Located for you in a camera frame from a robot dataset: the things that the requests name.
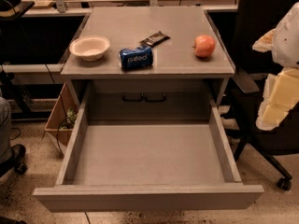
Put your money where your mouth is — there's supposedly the dark chocolate bar wrapper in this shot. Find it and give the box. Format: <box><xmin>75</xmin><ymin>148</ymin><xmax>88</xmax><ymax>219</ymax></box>
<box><xmin>140</xmin><ymin>31</ymin><xmax>169</xmax><ymax>48</ymax></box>

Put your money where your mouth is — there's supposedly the black left drawer handle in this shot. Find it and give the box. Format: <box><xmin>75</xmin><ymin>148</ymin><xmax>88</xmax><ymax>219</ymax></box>
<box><xmin>122</xmin><ymin>92</ymin><xmax>144</xmax><ymax>103</ymax></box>

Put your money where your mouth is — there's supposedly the white paper bowl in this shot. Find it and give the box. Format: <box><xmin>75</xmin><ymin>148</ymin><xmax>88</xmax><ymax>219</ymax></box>
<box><xmin>69</xmin><ymin>35</ymin><xmax>110</xmax><ymax>62</ymax></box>

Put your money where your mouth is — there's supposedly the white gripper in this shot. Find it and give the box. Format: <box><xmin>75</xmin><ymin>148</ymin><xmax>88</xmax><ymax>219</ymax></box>
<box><xmin>252</xmin><ymin>3</ymin><xmax>299</xmax><ymax>131</ymax></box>

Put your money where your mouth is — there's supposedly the grey open top drawer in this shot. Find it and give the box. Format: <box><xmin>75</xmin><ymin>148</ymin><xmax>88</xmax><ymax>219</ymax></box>
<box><xmin>33</xmin><ymin>81</ymin><xmax>265</xmax><ymax>213</ymax></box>

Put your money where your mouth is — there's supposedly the grey cabinet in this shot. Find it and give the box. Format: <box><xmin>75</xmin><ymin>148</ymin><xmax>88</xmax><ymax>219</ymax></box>
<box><xmin>59</xmin><ymin>6</ymin><xmax>236</xmax><ymax>123</ymax></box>

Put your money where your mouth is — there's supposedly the blue pepsi can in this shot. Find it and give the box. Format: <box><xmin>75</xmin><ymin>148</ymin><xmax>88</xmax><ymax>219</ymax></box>
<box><xmin>119</xmin><ymin>46</ymin><xmax>153</xmax><ymax>70</ymax></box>

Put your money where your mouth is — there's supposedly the black shoe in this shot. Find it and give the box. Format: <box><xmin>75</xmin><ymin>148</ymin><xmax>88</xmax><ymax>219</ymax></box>
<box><xmin>0</xmin><ymin>144</ymin><xmax>26</xmax><ymax>176</ymax></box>

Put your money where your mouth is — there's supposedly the grey trouser leg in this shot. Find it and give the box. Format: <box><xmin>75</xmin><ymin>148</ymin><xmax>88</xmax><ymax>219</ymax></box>
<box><xmin>0</xmin><ymin>97</ymin><xmax>12</xmax><ymax>163</ymax></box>

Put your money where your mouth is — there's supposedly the cardboard box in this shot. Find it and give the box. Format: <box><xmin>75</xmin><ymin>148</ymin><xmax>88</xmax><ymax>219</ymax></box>
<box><xmin>45</xmin><ymin>83</ymin><xmax>78</xmax><ymax>148</ymax></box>

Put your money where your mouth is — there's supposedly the black office chair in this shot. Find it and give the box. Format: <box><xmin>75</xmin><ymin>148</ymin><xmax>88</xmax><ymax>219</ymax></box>
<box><xmin>227</xmin><ymin>0</ymin><xmax>299</xmax><ymax>190</ymax></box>

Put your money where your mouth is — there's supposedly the black right drawer handle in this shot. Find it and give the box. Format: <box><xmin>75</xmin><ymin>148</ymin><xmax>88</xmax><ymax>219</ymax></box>
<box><xmin>144</xmin><ymin>92</ymin><xmax>166</xmax><ymax>103</ymax></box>

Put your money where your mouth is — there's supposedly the red apple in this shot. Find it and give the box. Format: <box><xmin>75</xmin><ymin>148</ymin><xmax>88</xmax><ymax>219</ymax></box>
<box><xmin>193</xmin><ymin>35</ymin><xmax>216</xmax><ymax>58</ymax></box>

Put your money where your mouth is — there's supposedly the black drawer handle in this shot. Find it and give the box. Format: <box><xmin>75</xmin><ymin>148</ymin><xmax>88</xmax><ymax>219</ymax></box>
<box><xmin>122</xmin><ymin>92</ymin><xmax>144</xmax><ymax>103</ymax></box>
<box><xmin>144</xmin><ymin>92</ymin><xmax>166</xmax><ymax>103</ymax></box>

